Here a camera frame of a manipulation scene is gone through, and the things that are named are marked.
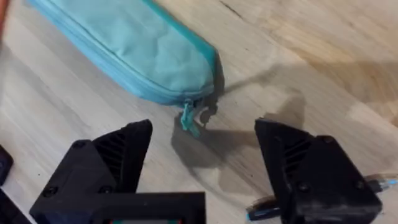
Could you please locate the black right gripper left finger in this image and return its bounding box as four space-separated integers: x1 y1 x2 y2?
29 119 154 224

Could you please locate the black pen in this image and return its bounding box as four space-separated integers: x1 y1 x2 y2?
0 145 14 187

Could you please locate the teal fabric zip bag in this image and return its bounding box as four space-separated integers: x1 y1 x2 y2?
27 0 219 138

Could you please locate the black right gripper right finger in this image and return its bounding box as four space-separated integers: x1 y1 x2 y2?
254 117 384 224

